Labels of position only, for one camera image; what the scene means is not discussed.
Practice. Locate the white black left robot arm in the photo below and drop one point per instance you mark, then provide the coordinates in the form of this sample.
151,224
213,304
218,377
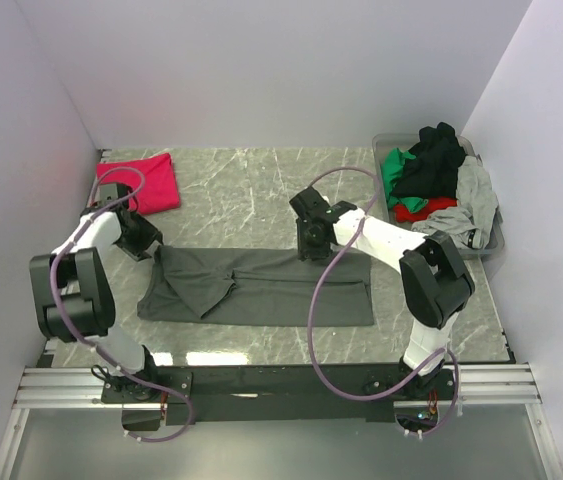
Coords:
74,302

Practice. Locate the aluminium frame rail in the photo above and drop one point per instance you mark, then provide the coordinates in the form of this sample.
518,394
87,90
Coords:
77,388

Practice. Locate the red t shirt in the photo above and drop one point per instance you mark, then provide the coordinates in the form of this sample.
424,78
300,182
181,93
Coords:
414,210

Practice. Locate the light grey t shirt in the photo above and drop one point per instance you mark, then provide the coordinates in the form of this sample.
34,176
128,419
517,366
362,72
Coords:
469,224

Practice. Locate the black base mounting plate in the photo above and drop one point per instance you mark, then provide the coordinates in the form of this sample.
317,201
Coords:
270,393

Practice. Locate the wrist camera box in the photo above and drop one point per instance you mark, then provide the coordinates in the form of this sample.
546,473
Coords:
311,207
109,193

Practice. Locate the black t shirt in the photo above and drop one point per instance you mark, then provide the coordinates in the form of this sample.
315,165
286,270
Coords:
433,172

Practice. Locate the dark grey t shirt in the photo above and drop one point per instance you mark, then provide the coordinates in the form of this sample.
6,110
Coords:
255,287

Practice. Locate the folded pink t shirt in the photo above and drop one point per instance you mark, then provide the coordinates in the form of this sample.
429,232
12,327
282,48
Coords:
160,192

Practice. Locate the green t shirt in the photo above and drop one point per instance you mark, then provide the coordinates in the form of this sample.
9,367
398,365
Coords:
391,171

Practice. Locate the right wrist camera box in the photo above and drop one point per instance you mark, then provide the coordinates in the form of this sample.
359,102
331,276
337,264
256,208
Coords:
311,207

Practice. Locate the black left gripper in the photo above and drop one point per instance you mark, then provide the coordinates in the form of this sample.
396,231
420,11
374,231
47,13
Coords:
149,235

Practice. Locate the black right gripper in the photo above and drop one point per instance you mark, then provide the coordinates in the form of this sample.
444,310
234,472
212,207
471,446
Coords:
305,252

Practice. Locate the grey plastic bin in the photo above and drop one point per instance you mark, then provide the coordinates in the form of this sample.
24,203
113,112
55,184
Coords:
384,143

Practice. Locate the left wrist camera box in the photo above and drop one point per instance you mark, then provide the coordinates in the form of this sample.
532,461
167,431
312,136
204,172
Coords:
109,193

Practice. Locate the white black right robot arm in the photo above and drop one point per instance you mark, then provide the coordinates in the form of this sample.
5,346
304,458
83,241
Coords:
435,280

